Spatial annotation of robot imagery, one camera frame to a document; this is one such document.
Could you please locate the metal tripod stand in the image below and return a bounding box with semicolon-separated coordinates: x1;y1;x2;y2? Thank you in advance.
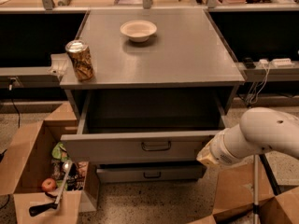
252;155;260;224

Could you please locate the cardboard box right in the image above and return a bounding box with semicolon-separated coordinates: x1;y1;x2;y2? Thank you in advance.
189;164;299;224

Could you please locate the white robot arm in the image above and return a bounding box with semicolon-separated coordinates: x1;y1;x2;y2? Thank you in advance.
197;107;299;166

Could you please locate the open cardboard box left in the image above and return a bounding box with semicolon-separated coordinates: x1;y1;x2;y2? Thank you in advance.
0;103;98;224

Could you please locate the white paper bowl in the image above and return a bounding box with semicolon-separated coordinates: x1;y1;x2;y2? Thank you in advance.
121;21;157;43

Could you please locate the black handled metal spoon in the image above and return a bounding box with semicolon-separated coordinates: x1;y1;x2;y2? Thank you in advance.
29;161;73;217

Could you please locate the grey lower drawer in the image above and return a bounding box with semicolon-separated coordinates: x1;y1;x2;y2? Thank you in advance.
96;161;206;183

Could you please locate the grey drawer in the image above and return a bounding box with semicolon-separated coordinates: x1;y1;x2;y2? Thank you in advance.
60;91;228;165
96;161;206;183

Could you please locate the green snack bag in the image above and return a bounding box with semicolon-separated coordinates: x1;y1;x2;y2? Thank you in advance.
51;142;69;161

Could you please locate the grey drawer cabinet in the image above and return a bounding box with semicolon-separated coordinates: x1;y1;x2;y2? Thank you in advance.
59;7;246;182

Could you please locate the black cable left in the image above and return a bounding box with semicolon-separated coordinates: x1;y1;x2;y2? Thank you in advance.
7;77;21;129

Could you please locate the grey top drawer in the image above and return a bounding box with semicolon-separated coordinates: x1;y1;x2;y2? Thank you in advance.
60;91;228;165

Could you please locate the crushed gold drink can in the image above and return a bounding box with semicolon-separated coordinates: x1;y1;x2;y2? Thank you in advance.
65;40;94;82

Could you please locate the white power strip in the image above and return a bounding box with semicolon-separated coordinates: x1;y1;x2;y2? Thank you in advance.
271;58;293;67

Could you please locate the red apple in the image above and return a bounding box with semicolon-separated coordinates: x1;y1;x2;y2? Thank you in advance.
41;178;57;192

